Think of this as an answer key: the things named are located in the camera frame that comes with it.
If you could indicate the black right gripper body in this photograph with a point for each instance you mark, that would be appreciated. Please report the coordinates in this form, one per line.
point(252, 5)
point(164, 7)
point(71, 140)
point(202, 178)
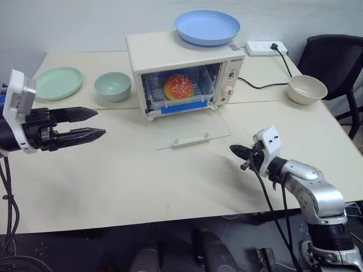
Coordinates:
point(256, 158)

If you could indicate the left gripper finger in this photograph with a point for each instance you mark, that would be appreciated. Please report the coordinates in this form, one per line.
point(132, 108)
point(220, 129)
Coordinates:
point(80, 136)
point(75, 114)

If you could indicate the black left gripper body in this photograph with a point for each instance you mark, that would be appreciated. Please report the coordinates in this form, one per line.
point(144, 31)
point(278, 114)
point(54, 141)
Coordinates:
point(39, 133)

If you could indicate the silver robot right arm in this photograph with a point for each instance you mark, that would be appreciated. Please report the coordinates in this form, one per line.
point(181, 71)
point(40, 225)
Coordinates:
point(320, 195)

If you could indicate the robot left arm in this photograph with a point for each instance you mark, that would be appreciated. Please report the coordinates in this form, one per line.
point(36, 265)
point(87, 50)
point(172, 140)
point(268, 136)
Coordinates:
point(7, 136)

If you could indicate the glass oven door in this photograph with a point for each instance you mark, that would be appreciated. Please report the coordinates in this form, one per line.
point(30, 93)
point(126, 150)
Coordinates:
point(195, 127)

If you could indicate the white toaster oven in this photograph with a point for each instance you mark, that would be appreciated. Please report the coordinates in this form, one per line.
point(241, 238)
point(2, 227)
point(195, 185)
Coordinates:
point(147, 54)

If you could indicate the green plate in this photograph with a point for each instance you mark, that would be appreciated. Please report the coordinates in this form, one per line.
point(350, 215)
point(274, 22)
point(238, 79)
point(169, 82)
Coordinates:
point(56, 83)

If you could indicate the green bowl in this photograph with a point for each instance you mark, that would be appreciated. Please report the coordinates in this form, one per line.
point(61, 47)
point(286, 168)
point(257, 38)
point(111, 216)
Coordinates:
point(113, 86)

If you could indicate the beige bowl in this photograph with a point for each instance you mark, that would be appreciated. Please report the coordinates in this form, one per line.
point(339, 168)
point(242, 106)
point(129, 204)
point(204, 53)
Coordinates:
point(306, 90)

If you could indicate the toy hamburger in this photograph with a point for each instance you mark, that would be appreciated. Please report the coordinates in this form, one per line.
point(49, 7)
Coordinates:
point(179, 86)

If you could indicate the dark rounded shape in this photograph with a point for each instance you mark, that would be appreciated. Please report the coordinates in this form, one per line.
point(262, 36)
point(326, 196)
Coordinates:
point(212, 252)

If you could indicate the white power strip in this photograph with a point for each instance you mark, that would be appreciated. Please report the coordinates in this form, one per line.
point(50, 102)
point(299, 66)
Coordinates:
point(261, 48)

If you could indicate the black mesh office chair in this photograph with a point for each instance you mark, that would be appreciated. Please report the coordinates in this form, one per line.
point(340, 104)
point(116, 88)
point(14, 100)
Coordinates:
point(334, 62)

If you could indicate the blue plate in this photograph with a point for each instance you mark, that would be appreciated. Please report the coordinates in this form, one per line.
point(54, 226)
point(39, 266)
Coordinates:
point(207, 27)

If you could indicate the grey rounded shape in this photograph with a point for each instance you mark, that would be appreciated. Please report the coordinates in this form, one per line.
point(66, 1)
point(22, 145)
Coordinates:
point(146, 258)

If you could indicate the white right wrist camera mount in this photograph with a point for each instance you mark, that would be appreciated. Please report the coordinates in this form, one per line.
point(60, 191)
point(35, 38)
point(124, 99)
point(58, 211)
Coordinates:
point(270, 141)

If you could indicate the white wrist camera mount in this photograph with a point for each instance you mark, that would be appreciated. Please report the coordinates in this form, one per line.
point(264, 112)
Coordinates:
point(15, 99)
point(270, 141)

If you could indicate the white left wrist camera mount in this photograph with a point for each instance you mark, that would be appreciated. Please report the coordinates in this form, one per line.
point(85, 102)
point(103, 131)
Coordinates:
point(15, 99)

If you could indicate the dark flat bracket shape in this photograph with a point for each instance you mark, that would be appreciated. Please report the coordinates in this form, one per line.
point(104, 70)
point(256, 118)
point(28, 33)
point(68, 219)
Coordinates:
point(268, 259)

